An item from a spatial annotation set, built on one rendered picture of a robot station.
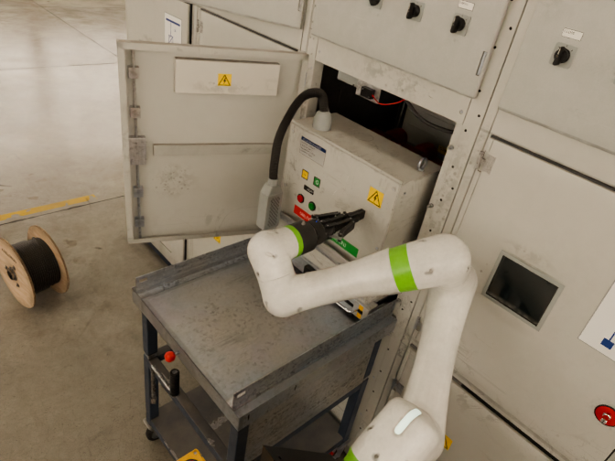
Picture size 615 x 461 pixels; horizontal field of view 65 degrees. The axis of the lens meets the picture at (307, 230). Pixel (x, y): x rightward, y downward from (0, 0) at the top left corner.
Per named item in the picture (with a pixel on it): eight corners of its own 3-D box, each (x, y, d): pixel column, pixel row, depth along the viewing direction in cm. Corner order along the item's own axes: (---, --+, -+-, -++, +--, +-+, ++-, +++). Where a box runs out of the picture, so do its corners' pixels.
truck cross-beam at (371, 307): (364, 324, 164) (369, 310, 161) (266, 242, 194) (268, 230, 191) (374, 317, 167) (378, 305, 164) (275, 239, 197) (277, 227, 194)
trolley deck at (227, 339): (237, 432, 132) (239, 418, 128) (132, 300, 167) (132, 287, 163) (393, 331, 174) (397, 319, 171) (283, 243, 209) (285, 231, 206)
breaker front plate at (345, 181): (361, 308, 163) (398, 184, 137) (272, 237, 190) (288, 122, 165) (364, 307, 164) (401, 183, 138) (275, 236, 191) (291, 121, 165)
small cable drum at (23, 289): (-2, 285, 270) (-17, 225, 249) (37, 269, 286) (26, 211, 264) (36, 323, 252) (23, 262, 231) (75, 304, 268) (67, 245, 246)
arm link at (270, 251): (256, 234, 120) (233, 239, 129) (271, 282, 121) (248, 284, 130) (298, 219, 129) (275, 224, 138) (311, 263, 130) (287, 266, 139)
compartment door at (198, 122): (126, 234, 189) (115, 36, 149) (279, 222, 213) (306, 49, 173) (128, 244, 184) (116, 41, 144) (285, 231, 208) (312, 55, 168)
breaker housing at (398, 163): (365, 308, 164) (403, 182, 137) (273, 235, 191) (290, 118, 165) (448, 262, 195) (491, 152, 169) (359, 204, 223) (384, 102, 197)
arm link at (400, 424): (397, 500, 109) (451, 434, 110) (379, 507, 95) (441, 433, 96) (356, 455, 116) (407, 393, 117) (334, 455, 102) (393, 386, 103)
